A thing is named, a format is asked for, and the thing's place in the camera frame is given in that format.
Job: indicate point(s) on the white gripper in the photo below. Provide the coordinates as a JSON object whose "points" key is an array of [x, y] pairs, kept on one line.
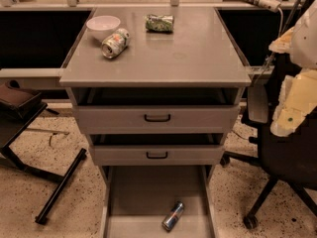
{"points": [[305, 40]]}

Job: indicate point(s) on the top grey drawer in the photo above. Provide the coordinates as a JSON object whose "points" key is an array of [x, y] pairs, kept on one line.
{"points": [[154, 111]]}

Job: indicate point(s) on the white bowl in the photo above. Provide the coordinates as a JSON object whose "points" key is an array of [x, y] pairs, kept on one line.
{"points": [[101, 27]]}

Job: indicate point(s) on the black office chair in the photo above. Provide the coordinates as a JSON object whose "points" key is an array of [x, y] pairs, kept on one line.
{"points": [[291, 159]]}

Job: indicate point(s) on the grey drawer cabinet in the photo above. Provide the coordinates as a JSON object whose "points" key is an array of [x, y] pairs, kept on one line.
{"points": [[197, 54]]}

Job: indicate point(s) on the grey drawer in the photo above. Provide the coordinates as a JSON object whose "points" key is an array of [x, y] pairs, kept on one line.
{"points": [[155, 149], [154, 111], [138, 199]]}

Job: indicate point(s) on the blue silver redbull can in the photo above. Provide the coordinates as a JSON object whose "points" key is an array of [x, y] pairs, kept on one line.
{"points": [[172, 218]]}

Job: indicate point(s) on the white orange soda can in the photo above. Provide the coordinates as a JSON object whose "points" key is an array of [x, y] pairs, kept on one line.
{"points": [[113, 45]]}

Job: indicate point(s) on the green soda can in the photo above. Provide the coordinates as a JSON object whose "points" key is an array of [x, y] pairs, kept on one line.
{"points": [[160, 23]]}

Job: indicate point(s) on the black chair on left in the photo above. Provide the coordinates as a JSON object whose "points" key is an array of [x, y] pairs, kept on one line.
{"points": [[19, 107]]}

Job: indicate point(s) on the middle grey drawer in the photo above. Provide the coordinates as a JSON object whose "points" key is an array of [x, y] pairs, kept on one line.
{"points": [[155, 149]]}

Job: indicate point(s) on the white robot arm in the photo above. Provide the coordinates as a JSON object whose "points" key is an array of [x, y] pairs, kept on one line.
{"points": [[308, 20]]}

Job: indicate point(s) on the bottom grey drawer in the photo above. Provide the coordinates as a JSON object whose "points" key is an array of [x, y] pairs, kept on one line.
{"points": [[138, 199]]}

